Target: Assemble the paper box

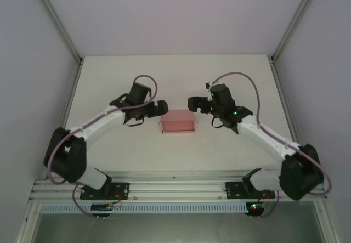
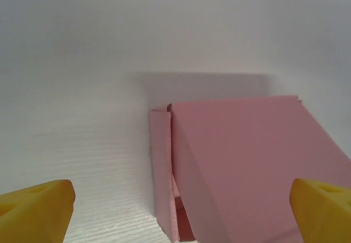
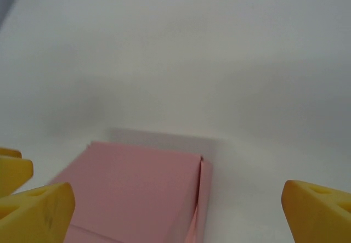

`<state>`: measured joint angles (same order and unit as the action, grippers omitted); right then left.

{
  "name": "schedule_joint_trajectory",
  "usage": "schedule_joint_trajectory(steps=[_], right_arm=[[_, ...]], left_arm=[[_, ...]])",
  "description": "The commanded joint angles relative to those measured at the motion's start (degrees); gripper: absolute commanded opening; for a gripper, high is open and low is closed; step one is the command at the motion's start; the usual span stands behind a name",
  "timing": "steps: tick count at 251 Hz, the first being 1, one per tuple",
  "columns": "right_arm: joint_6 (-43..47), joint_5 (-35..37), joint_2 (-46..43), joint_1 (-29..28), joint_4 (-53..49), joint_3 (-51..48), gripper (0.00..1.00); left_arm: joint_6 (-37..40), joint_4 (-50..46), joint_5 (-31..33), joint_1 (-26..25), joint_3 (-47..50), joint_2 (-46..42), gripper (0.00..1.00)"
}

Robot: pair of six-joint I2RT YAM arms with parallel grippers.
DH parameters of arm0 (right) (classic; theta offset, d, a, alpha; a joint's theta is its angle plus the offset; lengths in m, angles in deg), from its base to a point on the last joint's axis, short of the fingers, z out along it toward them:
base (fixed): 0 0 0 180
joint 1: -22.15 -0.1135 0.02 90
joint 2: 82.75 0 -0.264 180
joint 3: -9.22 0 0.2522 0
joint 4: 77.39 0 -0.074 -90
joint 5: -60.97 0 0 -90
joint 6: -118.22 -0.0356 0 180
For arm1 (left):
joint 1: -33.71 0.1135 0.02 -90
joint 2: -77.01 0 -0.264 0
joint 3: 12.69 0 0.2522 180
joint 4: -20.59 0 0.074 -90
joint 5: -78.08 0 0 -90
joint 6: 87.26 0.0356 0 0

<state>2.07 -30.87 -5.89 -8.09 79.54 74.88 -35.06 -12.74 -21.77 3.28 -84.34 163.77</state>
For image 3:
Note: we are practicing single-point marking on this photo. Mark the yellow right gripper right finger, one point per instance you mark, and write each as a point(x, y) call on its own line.
point(321, 218)

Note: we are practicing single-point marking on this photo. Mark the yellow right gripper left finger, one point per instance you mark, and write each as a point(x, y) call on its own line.
point(30, 218)

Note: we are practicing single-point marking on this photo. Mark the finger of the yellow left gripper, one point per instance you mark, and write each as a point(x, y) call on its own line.
point(9, 153)
point(13, 174)

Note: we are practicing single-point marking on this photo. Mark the pink paper box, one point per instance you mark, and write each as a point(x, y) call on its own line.
point(137, 185)

